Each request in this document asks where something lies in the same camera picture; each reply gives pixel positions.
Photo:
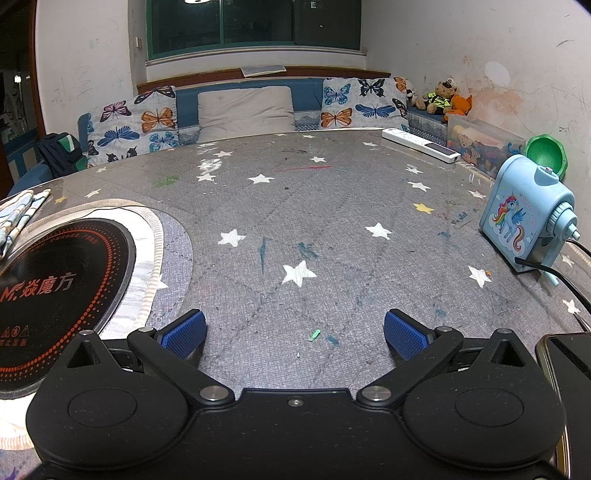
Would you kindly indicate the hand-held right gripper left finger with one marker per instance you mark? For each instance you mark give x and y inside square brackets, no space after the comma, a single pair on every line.
[184,334]

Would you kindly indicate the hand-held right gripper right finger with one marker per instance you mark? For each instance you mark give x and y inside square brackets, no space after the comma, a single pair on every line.
[406,334]

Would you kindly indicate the black round induction cooktop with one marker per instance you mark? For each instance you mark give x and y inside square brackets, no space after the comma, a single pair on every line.
[60,300]

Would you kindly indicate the grey star-print tablecloth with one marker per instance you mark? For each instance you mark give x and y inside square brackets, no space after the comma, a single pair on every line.
[295,221]

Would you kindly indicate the blue unicorn pencil sharpener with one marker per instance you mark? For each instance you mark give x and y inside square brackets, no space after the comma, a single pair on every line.
[517,207]

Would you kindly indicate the black smartphone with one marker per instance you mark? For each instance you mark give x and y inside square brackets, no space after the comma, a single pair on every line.
[572,369]

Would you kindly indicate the white remote control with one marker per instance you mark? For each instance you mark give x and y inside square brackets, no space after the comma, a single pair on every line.
[418,143]

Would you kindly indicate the clear plastic toy box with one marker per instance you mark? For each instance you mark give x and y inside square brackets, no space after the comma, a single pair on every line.
[485,145]

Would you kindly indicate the blue striped folded cloth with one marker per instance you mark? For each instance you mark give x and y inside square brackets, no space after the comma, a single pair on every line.
[16,214]

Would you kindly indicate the butterfly print pillow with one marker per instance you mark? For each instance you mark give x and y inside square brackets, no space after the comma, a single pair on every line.
[362,101]
[131,124]

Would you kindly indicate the dark backpack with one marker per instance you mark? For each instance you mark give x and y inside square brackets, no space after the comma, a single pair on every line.
[57,154]

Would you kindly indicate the green plastic bowl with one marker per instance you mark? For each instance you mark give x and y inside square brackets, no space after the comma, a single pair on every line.
[547,154]

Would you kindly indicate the plain grey pillow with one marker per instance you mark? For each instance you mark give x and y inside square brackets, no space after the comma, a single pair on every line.
[244,113]

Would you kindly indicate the orange plush toy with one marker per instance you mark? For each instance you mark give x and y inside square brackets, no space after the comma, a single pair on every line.
[459,106]

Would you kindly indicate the blue sofa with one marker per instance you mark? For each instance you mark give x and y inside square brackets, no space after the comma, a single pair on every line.
[187,99]

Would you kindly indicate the teddy bear with yellow vest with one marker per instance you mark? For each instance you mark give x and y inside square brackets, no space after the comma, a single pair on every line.
[441,99]

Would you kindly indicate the black and white plush toy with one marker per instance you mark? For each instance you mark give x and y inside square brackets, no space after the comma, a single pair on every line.
[411,94]

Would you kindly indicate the green framed window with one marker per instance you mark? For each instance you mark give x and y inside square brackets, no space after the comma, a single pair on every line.
[254,23]

